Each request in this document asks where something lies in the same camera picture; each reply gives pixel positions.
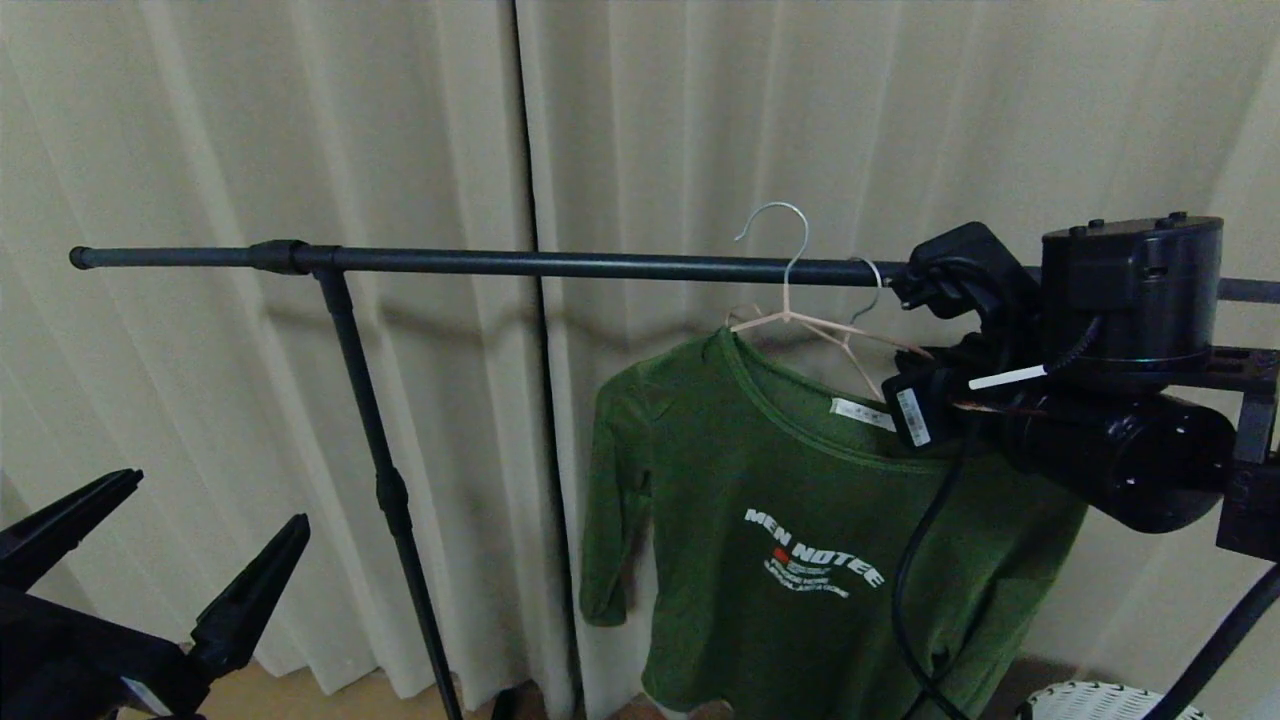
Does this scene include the white laundry basket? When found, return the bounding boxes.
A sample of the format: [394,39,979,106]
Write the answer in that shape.
[1015,680,1211,720]

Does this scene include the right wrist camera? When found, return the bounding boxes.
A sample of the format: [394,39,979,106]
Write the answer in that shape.
[890,221,1041,346]

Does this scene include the green printed shirt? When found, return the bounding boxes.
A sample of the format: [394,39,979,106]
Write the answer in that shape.
[578,325,1089,716]

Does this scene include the pink clothes hanger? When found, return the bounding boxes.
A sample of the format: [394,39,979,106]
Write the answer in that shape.
[800,257,936,403]
[727,202,936,363]

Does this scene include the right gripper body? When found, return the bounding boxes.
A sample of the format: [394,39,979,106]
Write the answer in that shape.
[880,345,1239,534]

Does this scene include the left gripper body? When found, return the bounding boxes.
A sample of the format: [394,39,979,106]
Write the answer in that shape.
[0,588,211,720]

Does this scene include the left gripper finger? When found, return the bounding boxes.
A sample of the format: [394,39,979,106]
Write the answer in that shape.
[188,514,312,682]
[0,468,144,593]

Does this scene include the black clothes rack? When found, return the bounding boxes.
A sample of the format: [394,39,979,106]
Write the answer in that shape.
[68,240,1280,720]

